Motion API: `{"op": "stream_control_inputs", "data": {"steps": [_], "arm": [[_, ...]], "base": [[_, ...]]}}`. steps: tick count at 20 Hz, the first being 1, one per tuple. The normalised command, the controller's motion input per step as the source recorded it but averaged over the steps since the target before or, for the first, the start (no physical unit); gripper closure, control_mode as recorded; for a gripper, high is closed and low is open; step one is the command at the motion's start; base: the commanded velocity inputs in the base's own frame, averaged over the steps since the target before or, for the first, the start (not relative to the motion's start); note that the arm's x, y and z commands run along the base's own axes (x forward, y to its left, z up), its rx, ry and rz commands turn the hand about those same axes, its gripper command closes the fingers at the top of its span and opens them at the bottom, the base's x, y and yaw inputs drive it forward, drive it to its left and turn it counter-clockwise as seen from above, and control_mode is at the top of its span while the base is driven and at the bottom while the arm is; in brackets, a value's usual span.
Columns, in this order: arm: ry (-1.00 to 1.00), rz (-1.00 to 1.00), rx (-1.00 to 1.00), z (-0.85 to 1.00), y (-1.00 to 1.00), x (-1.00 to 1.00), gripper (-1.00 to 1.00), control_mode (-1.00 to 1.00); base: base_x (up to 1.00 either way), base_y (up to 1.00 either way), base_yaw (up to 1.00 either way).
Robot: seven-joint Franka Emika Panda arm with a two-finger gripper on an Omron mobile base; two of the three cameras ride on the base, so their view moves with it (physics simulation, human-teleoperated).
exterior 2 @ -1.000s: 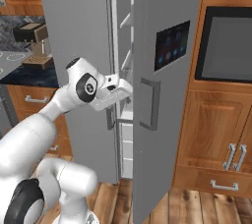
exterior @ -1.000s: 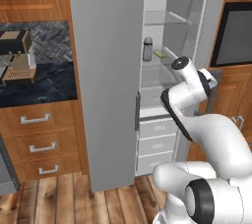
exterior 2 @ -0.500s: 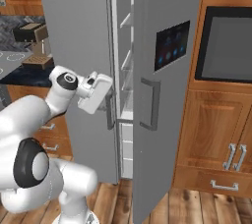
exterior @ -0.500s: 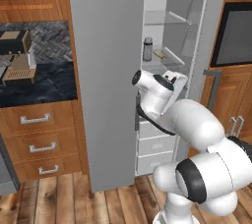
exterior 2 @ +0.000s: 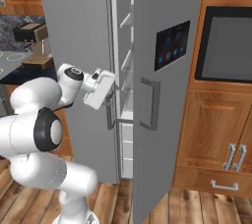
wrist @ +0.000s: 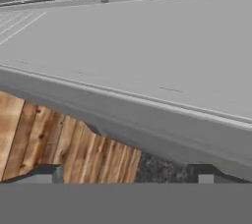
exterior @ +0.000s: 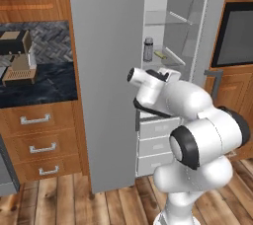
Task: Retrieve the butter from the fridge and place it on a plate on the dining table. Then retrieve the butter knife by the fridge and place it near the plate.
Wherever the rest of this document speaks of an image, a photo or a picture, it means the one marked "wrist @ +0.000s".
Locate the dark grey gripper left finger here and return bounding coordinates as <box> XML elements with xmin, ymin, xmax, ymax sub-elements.
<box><xmin>1</xmin><ymin>163</ymin><xmax>64</xmax><ymax>185</ymax></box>

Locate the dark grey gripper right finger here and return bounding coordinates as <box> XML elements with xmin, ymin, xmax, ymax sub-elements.
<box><xmin>187</xmin><ymin>163</ymin><xmax>252</xmax><ymax>185</ymax></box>

